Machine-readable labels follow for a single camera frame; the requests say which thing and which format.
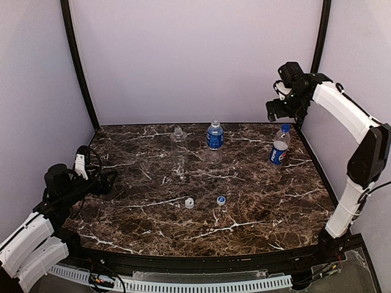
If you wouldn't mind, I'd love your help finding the pepsi label bottle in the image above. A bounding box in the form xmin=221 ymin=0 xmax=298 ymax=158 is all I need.
xmin=269 ymin=128 xmax=291 ymax=170

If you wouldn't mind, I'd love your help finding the blue label water bottle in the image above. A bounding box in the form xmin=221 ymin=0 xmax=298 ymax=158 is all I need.
xmin=206 ymin=118 xmax=224 ymax=164

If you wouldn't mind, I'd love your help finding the clear unlabeled plastic bottle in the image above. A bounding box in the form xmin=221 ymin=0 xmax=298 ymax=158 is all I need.
xmin=170 ymin=126 xmax=188 ymax=178

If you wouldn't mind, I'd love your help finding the white clear bottle cap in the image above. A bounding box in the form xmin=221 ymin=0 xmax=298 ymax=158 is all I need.
xmin=185 ymin=197 xmax=195 ymax=209

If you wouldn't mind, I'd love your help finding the white blue bottle cap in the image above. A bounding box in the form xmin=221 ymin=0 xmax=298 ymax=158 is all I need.
xmin=216 ymin=196 xmax=226 ymax=206

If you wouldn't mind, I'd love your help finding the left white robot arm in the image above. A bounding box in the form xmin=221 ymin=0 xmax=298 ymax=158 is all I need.
xmin=1 ymin=164 xmax=118 ymax=292

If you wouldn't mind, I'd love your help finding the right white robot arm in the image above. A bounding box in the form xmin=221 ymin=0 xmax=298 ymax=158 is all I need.
xmin=266 ymin=62 xmax=390 ymax=239

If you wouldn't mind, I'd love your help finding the small circuit board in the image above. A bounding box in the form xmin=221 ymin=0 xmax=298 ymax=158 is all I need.
xmin=88 ymin=273 xmax=115 ymax=289

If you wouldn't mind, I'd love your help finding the black left camera cable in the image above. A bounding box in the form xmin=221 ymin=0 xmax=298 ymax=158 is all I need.
xmin=70 ymin=145 xmax=103 ymax=219

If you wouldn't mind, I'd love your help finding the black right corner post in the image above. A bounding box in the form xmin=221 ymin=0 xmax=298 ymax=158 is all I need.
xmin=310 ymin=0 xmax=332 ymax=73

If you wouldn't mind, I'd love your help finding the black corner post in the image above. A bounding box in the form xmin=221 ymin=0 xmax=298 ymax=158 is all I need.
xmin=310 ymin=0 xmax=332 ymax=73
xmin=60 ymin=0 xmax=100 ymax=132

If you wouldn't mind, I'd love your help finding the white slotted cable duct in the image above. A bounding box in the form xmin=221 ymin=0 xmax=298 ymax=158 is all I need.
xmin=48 ymin=264 xmax=293 ymax=292

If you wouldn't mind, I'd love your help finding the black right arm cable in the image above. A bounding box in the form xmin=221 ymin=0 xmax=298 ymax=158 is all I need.
xmin=356 ymin=180 xmax=391 ymax=205

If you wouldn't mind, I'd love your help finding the black front table rail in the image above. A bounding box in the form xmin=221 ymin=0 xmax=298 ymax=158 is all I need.
xmin=62 ymin=245 xmax=326 ymax=275

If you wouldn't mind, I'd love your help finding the black left corner post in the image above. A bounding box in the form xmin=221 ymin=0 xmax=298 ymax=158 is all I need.
xmin=60 ymin=0 xmax=100 ymax=132

